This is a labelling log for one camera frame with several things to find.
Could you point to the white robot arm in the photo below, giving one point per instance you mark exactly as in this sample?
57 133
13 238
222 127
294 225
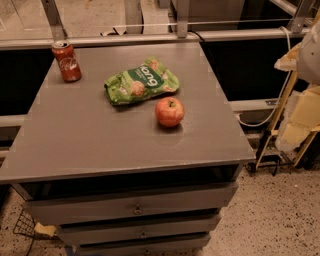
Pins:
308 60

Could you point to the red apple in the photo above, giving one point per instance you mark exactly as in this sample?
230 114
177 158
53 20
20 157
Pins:
169 111

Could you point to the grey drawer cabinet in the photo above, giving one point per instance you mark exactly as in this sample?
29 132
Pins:
74 143

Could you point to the green snack bag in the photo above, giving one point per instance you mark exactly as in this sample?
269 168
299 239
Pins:
152 78

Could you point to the middle grey drawer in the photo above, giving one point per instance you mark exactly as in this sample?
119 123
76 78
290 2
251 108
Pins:
139 229

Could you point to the grey drawer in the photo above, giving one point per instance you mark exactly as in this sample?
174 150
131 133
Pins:
145 247
139 229
131 204

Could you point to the bottom grey drawer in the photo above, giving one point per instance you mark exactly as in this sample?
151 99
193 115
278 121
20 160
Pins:
145 247

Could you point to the red soda can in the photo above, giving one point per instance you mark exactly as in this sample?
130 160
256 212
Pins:
65 56

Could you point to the top grey drawer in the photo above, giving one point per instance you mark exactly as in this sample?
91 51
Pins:
131 204

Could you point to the metal guard railing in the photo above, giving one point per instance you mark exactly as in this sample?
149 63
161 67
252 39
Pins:
33 24

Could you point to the yellow sponge block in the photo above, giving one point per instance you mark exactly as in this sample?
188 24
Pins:
49 230

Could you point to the black wire basket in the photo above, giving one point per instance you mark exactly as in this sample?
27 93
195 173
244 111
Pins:
25 225

